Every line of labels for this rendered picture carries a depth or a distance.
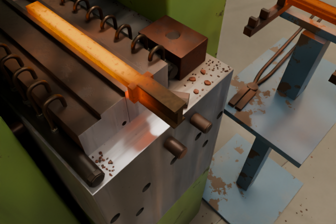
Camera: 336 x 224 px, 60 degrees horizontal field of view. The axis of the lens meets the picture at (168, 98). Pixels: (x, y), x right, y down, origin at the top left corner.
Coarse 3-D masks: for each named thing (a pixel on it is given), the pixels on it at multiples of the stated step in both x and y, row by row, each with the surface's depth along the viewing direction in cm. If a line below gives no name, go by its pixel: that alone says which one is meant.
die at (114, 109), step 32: (0, 0) 66; (0, 32) 60; (32, 32) 58; (96, 32) 58; (32, 64) 54; (64, 64) 52; (96, 64) 51; (128, 64) 51; (160, 64) 52; (32, 96) 52; (64, 96) 49; (96, 96) 48; (128, 96) 49; (64, 128) 48; (96, 128) 47
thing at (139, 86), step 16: (48, 16) 59; (64, 32) 55; (80, 32) 55; (80, 48) 53; (96, 48) 53; (112, 64) 50; (128, 80) 48; (144, 80) 46; (144, 96) 48; (160, 96) 44; (176, 96) 44; (160, 112) 47; (176, 112) 43
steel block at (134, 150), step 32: (96, 0) 79; (224, 64) 63; (0, 96) 58; (192, 96) 57; (224, 96) 68; (32, 128) 53; (128, 128) 53; (160, 128) 53; (64, 160) 49; (128, 160) 49; (192, 160) 77; (96, 192) 45; (128, 192) 55; (160, 192) 71
